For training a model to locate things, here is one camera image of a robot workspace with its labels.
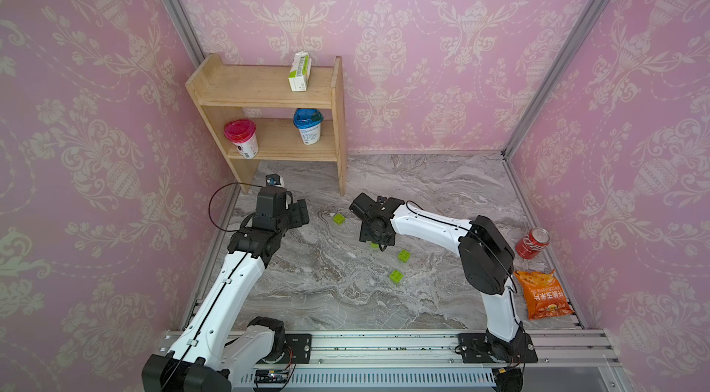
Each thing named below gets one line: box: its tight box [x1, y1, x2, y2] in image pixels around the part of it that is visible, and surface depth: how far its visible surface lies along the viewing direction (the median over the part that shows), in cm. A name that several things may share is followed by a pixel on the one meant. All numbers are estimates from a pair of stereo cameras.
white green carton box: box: [288, 50, 312, 92], surface depth 79 cm
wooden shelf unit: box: [184, 53, 347, 197], surface depth 86 cm
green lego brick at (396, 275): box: [389, 269, 404, 284], surface depth 87 cm
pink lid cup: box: [223, 118, 259, 160], surface depth 86 cm
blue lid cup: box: [293, 107, 324, 146], surface depth 91 cm
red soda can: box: [514, 227, 551, 260], surface depth 85 cm
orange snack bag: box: [514, 269, 575, 320], surface depth 80 cm
